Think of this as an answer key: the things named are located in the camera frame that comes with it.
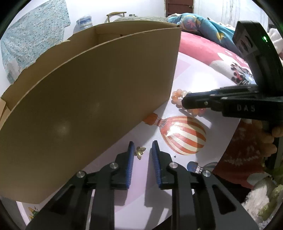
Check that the wooden chair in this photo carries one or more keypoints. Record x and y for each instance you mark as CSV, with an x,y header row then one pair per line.
x,y
112,14

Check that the teal patterned hanging cloth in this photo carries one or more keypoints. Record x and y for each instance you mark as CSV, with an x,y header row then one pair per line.
x,y
32,35

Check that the white round printed table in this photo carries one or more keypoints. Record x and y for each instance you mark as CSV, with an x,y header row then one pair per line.
x,y
186,137

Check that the gold butterfly charm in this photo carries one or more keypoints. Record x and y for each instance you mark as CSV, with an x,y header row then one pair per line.
x,y
139,152

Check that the blue patterned blanket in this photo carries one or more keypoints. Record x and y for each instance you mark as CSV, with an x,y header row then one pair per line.
x,y
211,30

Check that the brown cardboard box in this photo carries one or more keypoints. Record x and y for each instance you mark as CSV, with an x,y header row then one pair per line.
x,y
78,99

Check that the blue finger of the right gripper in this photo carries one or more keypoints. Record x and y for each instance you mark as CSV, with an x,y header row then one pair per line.
x,y
193,103
205,94

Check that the blue water jug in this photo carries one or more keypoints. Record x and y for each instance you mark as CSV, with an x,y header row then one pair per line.
x,y
83,23

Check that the person's right hand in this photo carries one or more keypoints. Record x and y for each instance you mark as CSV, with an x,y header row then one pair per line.
x,y
265,139

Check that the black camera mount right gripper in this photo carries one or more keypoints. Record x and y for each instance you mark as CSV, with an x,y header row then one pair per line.
x,y
259,52

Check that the pink floral bedsheet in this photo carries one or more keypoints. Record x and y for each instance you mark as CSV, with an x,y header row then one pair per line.
x,y
217,57

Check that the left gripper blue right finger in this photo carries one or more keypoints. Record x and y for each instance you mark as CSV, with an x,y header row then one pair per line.
x,y
161,160

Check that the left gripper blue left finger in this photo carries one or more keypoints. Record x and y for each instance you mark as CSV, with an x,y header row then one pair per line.
x,y
121,180

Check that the dark red wooden door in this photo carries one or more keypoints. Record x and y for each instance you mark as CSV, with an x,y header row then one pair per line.
x,y
179,6

